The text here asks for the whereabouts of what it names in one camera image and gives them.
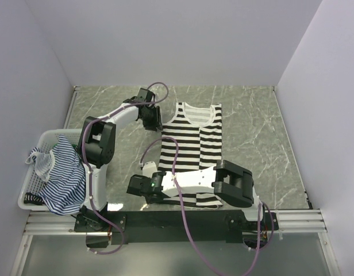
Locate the black white striped tank top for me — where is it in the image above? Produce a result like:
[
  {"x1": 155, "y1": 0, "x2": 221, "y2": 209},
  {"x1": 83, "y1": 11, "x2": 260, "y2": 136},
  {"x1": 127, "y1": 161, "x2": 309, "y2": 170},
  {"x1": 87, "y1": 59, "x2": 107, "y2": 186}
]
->
[{"x1": 148, "y1": 102, "x2": 224, "y2": 210}]

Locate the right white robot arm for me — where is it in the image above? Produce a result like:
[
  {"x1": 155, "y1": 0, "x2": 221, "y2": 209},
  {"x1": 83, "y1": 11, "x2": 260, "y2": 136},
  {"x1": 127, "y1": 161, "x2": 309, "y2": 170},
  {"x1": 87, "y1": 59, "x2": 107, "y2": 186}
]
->
[{"x1": 126, "y1": 160, "x2": 266, "y2": 229}]

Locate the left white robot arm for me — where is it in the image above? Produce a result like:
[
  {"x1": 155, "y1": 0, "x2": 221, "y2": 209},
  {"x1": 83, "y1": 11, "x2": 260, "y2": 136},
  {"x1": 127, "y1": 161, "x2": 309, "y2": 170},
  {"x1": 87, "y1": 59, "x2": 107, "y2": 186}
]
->
[{"x1": 78, "y1": 87, "x2": 163, "y2": 231}]

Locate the blue white striped tank top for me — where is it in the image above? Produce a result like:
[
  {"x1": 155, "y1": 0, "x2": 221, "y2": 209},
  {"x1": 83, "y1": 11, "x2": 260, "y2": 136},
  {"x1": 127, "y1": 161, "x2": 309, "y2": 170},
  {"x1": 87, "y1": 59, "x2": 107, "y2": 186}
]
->
[{"x1": 26, "y1": 135, "x2": 86, "y2": 216}]

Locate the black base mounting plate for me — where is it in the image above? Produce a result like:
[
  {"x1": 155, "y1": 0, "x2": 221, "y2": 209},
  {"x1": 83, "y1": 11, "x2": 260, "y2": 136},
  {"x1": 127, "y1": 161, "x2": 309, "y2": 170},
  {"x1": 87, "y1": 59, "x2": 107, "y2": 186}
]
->
[{"x1": 74, "y1": 210, "x2": 279, "y2": 248}]

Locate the white plastic laundry basket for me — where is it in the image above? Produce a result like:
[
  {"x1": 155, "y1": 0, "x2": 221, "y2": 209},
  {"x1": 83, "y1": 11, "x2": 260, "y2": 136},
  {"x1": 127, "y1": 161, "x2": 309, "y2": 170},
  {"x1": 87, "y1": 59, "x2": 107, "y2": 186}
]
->
[{"x1": 18, "y1": 129, "x2": 81, "y2": 212}]

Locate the dark thin striped garment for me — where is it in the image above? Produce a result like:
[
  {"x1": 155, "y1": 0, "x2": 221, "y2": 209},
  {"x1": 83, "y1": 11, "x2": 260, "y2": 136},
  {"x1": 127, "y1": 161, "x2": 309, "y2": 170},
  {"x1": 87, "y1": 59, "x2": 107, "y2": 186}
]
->
[{"x1": 24, "y1": 193, "x2": 45, "y2": 206}]

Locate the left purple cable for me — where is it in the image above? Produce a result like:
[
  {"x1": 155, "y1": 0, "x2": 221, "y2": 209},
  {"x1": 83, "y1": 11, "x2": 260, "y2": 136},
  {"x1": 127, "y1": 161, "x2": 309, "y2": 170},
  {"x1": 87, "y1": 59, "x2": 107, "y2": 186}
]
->
[{"x1": 81, "y1": 82, "x2": 170, "y2": 256}]

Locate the purple cable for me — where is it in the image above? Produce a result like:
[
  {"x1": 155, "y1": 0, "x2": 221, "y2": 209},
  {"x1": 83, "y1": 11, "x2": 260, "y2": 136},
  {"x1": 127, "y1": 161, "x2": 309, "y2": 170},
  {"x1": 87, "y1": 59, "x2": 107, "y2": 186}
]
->
[
  {"x1": 139, "y1": 137, "x2": 274, "y2": 275},
  {"x1": 81, "y1": 82, "x2": 170, "y2": 256}
]

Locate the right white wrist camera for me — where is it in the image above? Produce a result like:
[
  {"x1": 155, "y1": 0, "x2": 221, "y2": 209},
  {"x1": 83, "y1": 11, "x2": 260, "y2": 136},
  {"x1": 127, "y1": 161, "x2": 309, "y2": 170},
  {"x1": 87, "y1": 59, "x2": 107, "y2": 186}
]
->
[{"x1": 140, "y1": 161, "x2": 157, "y2": 179}]

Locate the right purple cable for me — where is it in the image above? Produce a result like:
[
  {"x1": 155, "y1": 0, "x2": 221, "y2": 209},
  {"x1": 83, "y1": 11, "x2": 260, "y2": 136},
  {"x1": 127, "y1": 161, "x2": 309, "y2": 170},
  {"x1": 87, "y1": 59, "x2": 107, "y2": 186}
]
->
[{"x1": 139, "y1": 137, "x2": 274, "y2": 275}]

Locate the aluminium rail frame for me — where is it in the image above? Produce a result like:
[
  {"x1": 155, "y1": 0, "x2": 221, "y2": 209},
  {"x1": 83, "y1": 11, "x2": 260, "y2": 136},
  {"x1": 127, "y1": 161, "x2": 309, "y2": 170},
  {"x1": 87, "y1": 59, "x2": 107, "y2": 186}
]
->
[{"x1": 11, "y1": 209, "x2": 341, "y2": 275}]

